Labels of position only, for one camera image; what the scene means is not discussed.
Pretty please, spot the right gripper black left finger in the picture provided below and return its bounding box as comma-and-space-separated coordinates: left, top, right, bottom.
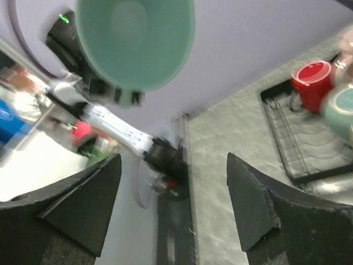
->
1, 154, 122, 264

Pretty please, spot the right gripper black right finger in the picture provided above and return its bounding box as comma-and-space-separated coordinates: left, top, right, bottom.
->
227, 153, 352, 264

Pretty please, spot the dark green ceramic mug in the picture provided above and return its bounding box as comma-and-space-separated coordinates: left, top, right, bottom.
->
321, 83, 352, 145

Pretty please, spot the red mug black handle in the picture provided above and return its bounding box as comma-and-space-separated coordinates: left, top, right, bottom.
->
291, 60, 333, 113

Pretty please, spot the pink mug lilac inside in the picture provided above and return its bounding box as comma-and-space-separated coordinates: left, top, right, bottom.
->
331, 26, 352, 86

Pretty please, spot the small teal cup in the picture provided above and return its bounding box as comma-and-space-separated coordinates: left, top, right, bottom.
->
74, 1, 195, 107

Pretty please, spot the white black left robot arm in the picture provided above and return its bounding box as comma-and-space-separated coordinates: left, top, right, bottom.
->
45, 10, 189, 198

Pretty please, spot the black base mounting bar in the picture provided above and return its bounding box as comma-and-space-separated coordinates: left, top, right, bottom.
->
156, 146, 198, 265

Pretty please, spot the black wire dish rack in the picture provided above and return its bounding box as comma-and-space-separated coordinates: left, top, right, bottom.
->
260, 79, 352, 185

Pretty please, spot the aluminium frame rail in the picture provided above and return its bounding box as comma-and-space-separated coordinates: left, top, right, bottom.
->
177, 114, 200, 264

